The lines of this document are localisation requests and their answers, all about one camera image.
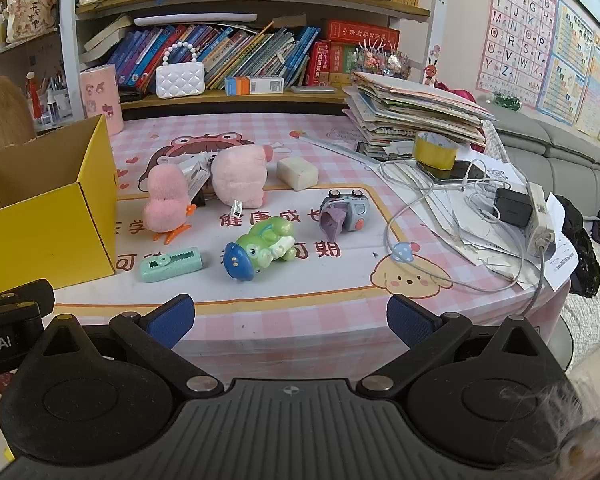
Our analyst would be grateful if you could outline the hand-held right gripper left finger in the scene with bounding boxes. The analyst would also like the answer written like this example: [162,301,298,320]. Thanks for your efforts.
[35,294,224,401]

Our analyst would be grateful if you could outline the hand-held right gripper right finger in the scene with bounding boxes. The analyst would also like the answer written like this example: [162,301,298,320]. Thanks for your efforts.
[356,294,566,401]

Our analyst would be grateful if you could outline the yellow cardboard box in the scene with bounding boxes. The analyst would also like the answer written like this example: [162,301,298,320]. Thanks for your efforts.
[0,114,120,301]

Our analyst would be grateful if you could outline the pink chick plush toy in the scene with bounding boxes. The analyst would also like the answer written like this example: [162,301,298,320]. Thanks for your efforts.
[145,164,196,246]

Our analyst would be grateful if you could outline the small white carton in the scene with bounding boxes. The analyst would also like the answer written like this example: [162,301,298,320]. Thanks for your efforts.
[177,156,213,202]

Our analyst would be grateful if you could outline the pink pig plush toy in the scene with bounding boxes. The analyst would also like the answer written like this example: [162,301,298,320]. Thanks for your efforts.
[209,144,276,218]

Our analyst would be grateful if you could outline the white rectangular block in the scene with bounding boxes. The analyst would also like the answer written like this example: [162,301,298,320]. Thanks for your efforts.
[276,156,320,192]

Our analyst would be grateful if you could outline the mint green correction tape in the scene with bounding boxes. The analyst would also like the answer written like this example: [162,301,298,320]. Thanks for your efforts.
[140,247,202,283]

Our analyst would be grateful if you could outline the loose white papers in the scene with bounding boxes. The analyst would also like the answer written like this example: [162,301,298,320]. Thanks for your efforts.
[420,152,573,291]

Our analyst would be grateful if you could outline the green frog toy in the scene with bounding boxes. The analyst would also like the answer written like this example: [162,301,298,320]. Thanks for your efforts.
[224,215,298,282]

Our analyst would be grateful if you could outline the grey toy car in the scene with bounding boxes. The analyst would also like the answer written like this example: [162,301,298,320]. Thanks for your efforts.
[319,189,373,243]

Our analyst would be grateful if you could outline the black charger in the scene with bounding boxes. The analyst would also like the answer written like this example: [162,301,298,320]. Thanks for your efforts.
[493,187,533,227]

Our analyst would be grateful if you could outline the phone in clear case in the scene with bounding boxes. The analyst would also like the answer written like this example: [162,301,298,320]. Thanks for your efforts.
[417,159,488,183]

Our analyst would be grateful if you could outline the white power strip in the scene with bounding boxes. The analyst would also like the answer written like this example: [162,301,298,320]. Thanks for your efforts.
[525,182,556,256]

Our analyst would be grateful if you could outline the yellow tape roll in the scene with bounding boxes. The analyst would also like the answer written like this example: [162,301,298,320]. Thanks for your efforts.
[412,131,460,173]

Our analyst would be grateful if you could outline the clear ruler with strawberry end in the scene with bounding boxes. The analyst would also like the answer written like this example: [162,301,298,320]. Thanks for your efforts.
[292,131,386,171]

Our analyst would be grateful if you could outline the stack of papers and booklets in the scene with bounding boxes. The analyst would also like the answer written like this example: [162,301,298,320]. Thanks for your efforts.
[342,71,498,151]

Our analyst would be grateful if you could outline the grey sofa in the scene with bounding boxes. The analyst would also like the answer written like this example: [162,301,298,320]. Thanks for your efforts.
[495,105,600,201]

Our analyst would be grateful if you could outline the tan fluffy cat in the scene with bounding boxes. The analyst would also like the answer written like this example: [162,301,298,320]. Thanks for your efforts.
[0,75,37,143]

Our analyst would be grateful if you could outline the pink cylinder container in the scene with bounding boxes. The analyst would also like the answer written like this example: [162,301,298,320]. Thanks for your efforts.
[78,65,125,136]

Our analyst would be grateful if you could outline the white quilted handbag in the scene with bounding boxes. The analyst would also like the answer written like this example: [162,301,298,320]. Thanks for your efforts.
[155,41,206,99]

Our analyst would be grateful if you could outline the white pen holder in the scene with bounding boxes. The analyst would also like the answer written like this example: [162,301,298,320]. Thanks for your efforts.
[30,72,71,126]

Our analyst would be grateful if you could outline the blue orange white box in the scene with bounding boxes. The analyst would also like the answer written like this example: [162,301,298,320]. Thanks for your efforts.
[224,75,285,96]

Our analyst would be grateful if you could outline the row of red dictionaries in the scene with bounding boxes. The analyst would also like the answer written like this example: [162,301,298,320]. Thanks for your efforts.
[305,40,361,86]

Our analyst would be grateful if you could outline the row of colourful books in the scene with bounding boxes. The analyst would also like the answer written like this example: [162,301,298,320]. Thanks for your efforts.
[112,22,321,91]

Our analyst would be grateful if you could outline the thick cream-paged book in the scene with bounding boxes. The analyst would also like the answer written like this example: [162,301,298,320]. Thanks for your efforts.
[82,14,133,53]

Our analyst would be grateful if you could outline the white rolled paper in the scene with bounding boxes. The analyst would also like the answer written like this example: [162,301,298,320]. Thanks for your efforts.
[134,12,258,27]

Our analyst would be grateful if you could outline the mushroom cable protector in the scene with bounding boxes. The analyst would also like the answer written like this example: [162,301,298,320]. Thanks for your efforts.
[391,241,418,263]

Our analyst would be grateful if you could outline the yellow wall poster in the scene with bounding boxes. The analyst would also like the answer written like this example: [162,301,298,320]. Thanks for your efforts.
[575,35,600,138]

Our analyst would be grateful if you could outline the blue bordered wall poster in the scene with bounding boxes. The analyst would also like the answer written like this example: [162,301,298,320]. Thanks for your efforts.
[536,0,595,126]

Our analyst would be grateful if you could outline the alphabet wall poster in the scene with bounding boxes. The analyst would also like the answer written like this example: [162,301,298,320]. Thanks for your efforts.
[480,0,558,111]

